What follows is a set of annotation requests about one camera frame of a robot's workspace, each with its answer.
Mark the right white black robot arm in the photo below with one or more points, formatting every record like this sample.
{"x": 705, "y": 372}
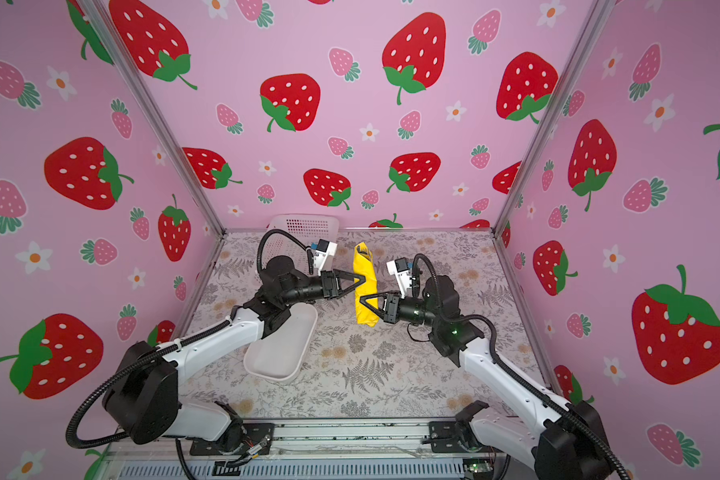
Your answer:
{"x": 547, "y": 433}

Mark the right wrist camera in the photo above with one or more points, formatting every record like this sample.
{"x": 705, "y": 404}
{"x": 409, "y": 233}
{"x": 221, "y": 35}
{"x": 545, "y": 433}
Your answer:
{"x": 401, "y": 270}

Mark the white perforated plastic basket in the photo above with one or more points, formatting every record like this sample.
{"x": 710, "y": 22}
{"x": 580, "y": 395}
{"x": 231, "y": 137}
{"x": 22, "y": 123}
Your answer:
{"x": 307, "y": 228}

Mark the white plastic tray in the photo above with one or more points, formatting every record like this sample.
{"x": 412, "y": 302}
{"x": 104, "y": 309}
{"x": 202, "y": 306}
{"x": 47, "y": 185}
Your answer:
{"x": 278, "y": 358}

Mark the yellow paper napkin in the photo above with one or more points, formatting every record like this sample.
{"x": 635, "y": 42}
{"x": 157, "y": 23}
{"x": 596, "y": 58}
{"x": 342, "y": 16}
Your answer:
{"x": 363, "y": 264}

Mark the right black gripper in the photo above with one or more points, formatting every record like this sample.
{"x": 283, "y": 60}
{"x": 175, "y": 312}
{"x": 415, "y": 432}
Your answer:
{"x": 392, "y": 307}

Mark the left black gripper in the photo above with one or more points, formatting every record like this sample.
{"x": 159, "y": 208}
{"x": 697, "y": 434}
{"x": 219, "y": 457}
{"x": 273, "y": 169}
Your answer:
{"x": 330, "y": 290}

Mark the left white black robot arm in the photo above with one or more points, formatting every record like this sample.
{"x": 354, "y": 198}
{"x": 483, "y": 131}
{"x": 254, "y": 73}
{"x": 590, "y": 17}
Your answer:
{"x": 145, "y": 400}

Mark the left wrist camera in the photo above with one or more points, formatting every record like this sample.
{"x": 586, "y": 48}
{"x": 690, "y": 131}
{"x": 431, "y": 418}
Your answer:
{"x": 322, "y": 253}

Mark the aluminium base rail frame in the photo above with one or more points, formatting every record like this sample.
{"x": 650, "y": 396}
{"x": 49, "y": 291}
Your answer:
{"x": 353, "y": 448}

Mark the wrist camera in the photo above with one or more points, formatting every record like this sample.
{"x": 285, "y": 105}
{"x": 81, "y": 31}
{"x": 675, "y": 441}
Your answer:
{"x": 401, "y": 270}
{"x": 322, "y": 253}

